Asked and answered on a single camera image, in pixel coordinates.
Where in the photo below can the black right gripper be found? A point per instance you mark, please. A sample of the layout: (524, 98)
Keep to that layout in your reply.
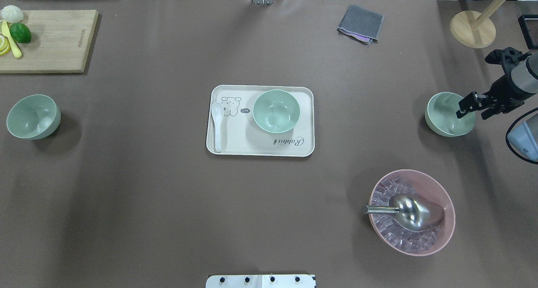
(507, 90)

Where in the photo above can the green bowl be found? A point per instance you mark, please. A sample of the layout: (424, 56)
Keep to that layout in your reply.
(276, 111)
(34, 117)
(440, 115)

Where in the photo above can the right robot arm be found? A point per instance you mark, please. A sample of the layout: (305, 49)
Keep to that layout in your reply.
(521, 138)

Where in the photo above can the wooden mug tree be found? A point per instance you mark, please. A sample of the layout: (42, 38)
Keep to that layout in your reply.
(474, 29)

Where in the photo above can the black tray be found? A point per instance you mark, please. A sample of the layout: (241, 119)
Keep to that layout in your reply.
(529, 26)

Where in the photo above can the pink bowl with ice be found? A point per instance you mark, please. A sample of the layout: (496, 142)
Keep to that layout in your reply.
(426, 187)

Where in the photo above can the metal scoop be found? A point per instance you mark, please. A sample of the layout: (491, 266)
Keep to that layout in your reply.
(411, 212)

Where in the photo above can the grey folded cloth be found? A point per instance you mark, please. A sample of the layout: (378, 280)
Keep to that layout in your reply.
(361, 24)

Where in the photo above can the green bowl on tray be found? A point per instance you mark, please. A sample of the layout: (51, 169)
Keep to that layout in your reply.
(276, 111)

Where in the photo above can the cream rabbit tray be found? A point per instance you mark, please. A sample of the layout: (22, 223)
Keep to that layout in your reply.
(240, 134)

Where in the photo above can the white ceramic spoon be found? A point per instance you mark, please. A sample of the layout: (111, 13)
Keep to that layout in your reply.
(217, 114)

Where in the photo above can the wooden cutting board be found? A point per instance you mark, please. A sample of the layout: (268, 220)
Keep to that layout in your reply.
(61, 40)

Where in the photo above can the green lime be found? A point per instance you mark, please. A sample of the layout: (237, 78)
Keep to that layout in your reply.
(20, 33)

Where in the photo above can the white garlic bulb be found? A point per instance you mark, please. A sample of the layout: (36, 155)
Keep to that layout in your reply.
(12, 14)

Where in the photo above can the lemon slice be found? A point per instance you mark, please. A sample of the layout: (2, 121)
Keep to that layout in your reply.
(5, 46)

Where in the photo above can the yellow plastic knife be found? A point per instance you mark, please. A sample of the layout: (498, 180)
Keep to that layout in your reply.
(13, 45)

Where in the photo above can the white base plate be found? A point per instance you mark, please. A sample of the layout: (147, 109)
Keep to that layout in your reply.
(262, 281)

